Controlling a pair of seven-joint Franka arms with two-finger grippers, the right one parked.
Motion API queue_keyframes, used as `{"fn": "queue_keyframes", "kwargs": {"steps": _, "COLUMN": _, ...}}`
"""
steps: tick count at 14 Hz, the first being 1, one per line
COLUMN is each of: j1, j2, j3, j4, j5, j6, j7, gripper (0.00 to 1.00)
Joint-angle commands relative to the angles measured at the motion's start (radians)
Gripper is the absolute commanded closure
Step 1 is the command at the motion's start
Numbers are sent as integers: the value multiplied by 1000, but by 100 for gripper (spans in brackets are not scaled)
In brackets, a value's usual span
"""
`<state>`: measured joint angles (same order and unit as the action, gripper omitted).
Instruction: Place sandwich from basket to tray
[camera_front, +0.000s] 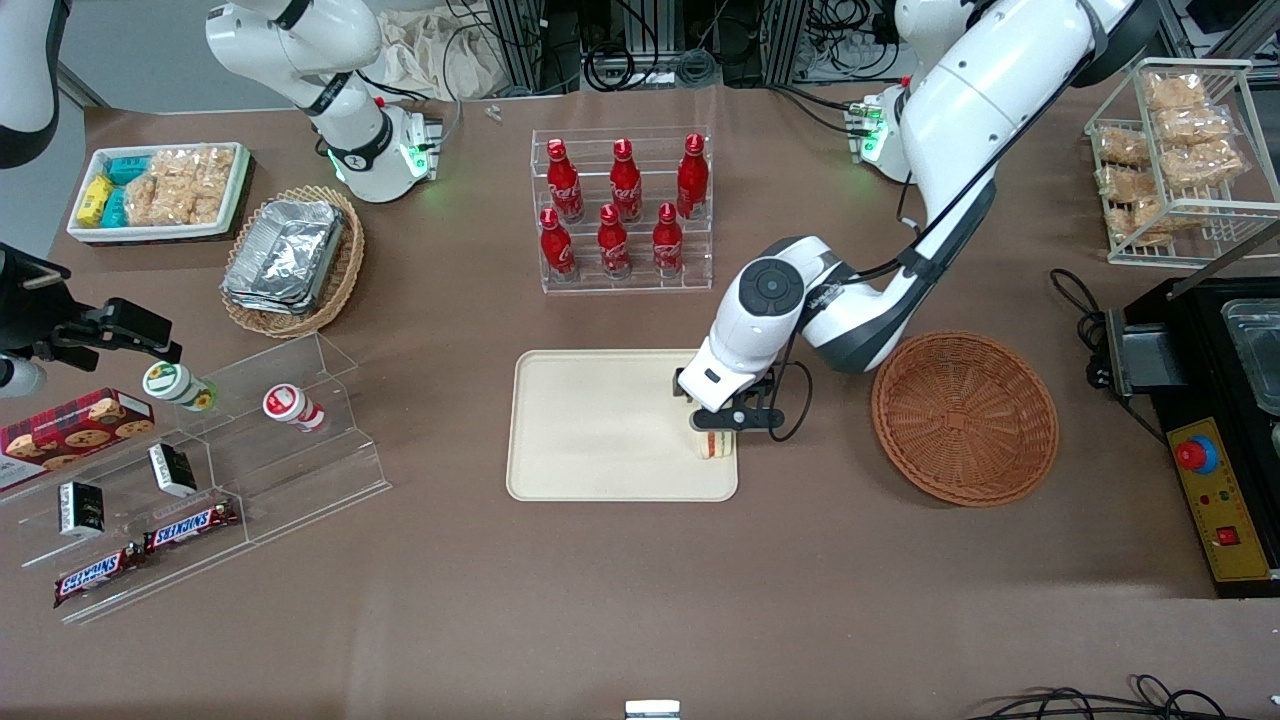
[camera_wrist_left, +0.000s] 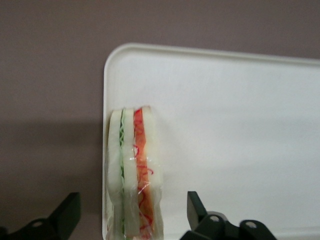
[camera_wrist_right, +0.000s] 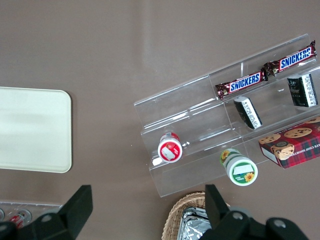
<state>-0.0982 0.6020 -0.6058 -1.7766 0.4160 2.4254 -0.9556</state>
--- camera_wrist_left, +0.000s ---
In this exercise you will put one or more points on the triangle sandwich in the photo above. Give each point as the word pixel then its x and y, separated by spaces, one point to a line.
pixel 130 162

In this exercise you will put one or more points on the beige plastic tray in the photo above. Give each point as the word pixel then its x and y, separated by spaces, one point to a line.
pixel 225 125

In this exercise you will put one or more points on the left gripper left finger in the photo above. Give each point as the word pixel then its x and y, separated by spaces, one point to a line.
pixel 60 220

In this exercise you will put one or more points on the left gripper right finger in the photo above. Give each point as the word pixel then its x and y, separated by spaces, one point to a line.
pixel 212 225

